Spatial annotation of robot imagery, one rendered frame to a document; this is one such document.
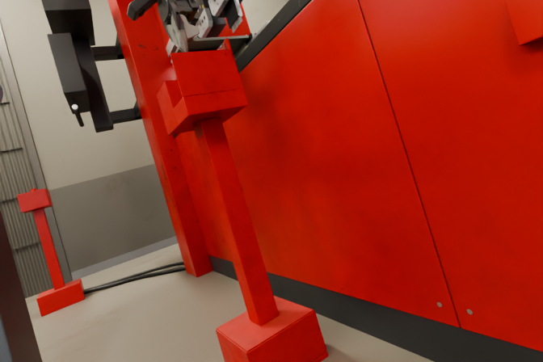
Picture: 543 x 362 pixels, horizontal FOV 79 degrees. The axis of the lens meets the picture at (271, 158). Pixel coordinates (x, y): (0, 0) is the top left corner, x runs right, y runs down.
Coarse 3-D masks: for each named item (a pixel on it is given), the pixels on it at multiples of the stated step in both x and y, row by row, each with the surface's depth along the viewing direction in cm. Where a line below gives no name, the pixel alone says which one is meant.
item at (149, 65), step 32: (128, 0) 201; (128, 32) 198; (160, 32) 207; (224, 32) 229; (128, 64) 211; (160, 64) 204; (160, 128) 198; (160, 160) 200; (192, 224) 197; (192, 256) 194
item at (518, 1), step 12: (504, 0) 43; (516, 0) 42; (528, 0) 41; (540, 0) 40; (516, 12) 42; (528, 12) 41; (540, 12) 40; (516, 24) 42; (528, 24) 41; (540, 24) 40; (516, 36) 42; (528, 36) 41; (540, 36) 40
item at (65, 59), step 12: (48, 36) 190; (60, 36) 193; (60, 48) 192; (72, 48) 194; (60, 60) 191; (72, 60) 194; (60, 72) 190; (72, 72) 193; (72, 84) 192; (84, 84) 194; (72, 96) 197; (84, 96) 203; (72, 108) 218; (84, 108) 224
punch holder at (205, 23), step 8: (200, 0) 148; (200, 8) 150; (208, 8) 147; (200, 16) 151; (208, 16) 146; (216, 16) 149; (200, 24) 154; (208, 24) 147; (216, 24) 148; (224, 24) 150; (200, 32) 156; (208, 32) 154; (216, 32) 156
